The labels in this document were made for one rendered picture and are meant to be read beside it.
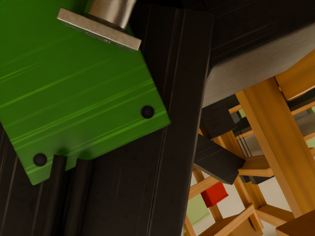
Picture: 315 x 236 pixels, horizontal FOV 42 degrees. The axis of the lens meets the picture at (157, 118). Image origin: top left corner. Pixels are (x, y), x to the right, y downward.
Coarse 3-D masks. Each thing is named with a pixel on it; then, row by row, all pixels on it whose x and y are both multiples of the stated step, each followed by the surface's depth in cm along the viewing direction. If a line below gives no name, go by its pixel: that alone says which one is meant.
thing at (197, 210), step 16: (224, 144) 441; (192, 192) 365; (208, 192) 393; (224, 192) 411; (240, 192) 433; (192, 208) 367; (192, 224) 359; (224, 224) 424; (240, 224) 416; (256, 224) 428
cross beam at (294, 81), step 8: (312, 56) 82; (296, 64) 91; (304, 64) 87; (312, 64) 84; (288, 72) 97; (296, 72) 92; (304, 72) 89; (312, 72) 85; (280, 80) 104; (288, 80) 99; (296, 80) 94; (304, 80) 90; (312, 80) 87; (288, 88) 101; (296, 88) 96; (304, 88) 92; (288, 96) 103
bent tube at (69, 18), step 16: (96, 0) 27; (112, 0) 26; (128, 0) 27; (64, 16) 26; (80, 16) 26; (96, 16) 26; (112, 16) 27; (128, 16) 27; (96, 32) 26; (112, 32) 26; (128, 48) 27
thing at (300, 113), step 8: (280, 88) 872; (296, 96) 881; (312, 104) 867; (232, 112) 870; (240, 112) 875; (296, 112) 865; (304, 112) 875; (312, 112) 878; (296, 120) 873; (240, 136) 859; (312, 136) 859; (312, 144) 866
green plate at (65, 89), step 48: (0, 0) 29; (48, 0) 29; (0, 48) 29; (48, 48) 30; (96, 48) 30; (0, 96) 30; (48, 96) 30; (96, 96) 30; (144, 96) 31; (48, 144) 30; (96, 144) 31
